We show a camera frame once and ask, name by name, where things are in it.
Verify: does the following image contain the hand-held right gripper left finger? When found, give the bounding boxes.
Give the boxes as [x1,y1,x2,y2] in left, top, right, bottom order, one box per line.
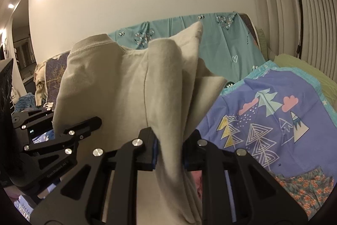
[31,127,159,225]

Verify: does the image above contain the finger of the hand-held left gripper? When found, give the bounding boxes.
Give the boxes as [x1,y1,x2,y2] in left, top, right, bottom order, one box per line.
[23,116,103,158]
[12,108,55,131]

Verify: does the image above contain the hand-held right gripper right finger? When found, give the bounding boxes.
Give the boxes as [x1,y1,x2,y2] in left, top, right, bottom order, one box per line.
[184,129,309,225]

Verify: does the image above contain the beige shirt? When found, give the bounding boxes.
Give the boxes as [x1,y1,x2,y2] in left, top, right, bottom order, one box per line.
[52,21,228,224]

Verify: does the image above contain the teal textured throw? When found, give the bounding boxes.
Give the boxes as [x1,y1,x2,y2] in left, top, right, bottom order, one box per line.
[14,93,40,113]

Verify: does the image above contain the crumpled beige cloth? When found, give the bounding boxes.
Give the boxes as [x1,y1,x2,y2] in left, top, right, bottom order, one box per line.
[33,62,49,107]

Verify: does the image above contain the dark tree-print pillow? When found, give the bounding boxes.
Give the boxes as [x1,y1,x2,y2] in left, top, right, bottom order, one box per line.
[44,52,71,105]

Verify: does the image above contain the purple printed blanket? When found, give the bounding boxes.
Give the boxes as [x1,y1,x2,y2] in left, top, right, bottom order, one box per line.
[13,60,333,217]

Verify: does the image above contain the teal printed sheet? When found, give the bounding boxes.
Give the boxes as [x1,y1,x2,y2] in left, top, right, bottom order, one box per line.
[107,11,267,84]

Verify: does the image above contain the floral folded cloth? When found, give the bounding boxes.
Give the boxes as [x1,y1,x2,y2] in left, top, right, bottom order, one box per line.
[272,166,336,218]

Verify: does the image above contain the green pillow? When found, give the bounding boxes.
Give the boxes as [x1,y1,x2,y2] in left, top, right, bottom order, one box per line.
[274,53,337,111]

